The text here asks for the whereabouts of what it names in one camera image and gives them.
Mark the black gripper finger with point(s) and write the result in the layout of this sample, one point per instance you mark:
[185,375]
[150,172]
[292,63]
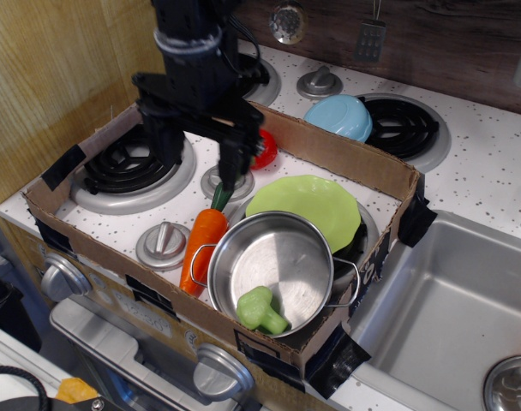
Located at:
[236,154]
[166,138]

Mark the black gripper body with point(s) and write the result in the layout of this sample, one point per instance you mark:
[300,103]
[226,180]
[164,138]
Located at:
[199,91]

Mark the green toy broccoli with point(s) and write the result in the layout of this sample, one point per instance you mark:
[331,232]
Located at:
[254,311]

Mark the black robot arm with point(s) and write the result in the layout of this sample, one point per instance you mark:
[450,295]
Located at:
[196,26]

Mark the stainless steel pan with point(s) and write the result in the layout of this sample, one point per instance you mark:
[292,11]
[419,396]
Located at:
[281,251]

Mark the red toy strawberry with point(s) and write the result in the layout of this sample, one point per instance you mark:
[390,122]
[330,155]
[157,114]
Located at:
[268,153]

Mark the silver stovetop knob middle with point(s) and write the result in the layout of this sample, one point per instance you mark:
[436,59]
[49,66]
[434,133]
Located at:
[243,186]

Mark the silver stovetop knob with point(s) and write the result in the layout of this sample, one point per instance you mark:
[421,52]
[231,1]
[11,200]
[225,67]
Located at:
[319,84]
[163,247]
[243,186]

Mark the front left black burner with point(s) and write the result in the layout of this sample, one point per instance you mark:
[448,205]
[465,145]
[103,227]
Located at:
[127,178]

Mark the black burner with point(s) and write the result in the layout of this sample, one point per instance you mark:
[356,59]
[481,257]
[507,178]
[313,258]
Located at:
[407,129]
[127,178]
[263,85]

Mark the back left black burner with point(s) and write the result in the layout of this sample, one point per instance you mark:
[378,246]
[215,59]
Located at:
[263,85]

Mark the brown cardboard fence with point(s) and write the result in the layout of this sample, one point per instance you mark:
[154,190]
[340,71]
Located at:
[289,372]

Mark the orange toy carrot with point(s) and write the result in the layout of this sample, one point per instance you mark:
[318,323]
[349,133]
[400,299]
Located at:
[209,227]

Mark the silver stovetop knob back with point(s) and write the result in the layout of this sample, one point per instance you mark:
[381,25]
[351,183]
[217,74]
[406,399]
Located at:
[319,84]

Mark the light green plastic plate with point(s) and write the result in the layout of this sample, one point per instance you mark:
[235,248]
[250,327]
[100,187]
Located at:
[327,205]

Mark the silver stovetop knob front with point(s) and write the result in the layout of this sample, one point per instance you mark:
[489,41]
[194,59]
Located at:
[163,247]

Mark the hanging metal strainer ladle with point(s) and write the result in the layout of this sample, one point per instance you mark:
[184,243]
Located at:
[288,22]

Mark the light blue plastic bowl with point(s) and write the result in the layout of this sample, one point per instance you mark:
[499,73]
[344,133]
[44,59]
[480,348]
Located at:
[344,115]

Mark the hanging grey slotted spatula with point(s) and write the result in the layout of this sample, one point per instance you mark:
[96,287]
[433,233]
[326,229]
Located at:
[371,37]

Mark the silver oven knob left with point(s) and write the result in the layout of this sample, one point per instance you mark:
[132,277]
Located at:
[61,279]

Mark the silver oven knob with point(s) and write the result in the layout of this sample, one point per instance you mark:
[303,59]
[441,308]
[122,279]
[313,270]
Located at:
[219,376]
[61,279]

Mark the back right black burner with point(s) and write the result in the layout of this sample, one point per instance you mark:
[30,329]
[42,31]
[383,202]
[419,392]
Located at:
[407,129]

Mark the silver oven knob right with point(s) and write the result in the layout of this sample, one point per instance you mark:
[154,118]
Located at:
[219,376]

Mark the grey sink basin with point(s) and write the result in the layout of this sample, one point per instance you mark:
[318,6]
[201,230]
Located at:
[443,314]

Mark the yellow object bottom left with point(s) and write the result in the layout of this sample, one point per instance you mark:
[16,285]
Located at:
[74,390]

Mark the silver oven door handle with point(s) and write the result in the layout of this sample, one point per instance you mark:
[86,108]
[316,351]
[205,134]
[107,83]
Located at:
[136,370]

